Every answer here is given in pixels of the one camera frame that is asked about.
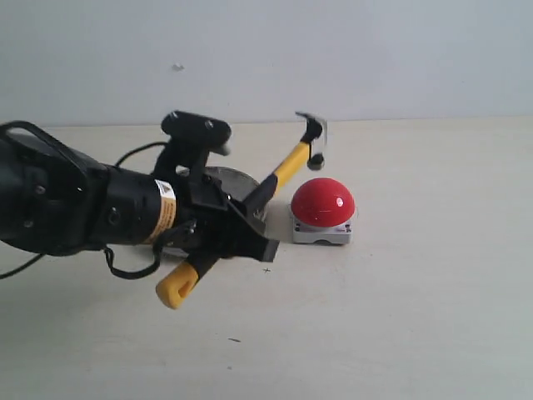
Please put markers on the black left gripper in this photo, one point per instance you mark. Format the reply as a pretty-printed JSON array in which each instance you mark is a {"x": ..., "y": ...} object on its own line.
[{"x": 204, "y": 201}]

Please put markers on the yellow black claw hammer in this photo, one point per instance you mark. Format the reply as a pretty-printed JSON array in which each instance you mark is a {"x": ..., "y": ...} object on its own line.
[{"x": 177, "y": 285}]

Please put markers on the red dome push button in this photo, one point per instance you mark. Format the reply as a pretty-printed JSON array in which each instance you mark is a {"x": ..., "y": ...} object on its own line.
[{"x": 322, "y": 210}]

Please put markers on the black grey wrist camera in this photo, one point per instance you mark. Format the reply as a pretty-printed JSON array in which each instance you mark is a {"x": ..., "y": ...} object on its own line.
[{"x": 192, "y": 137}]

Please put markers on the small white wall plug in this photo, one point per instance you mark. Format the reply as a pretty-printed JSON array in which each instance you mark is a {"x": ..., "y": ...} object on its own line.
[{"x": 178, "y": 66}]

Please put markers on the round metal plate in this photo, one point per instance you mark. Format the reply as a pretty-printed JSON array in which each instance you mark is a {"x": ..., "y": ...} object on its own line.
[{"x": 234, "y": 182}]

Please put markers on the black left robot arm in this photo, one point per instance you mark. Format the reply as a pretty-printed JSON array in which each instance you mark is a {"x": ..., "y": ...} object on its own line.
[{"x": 58, "y": 201}]

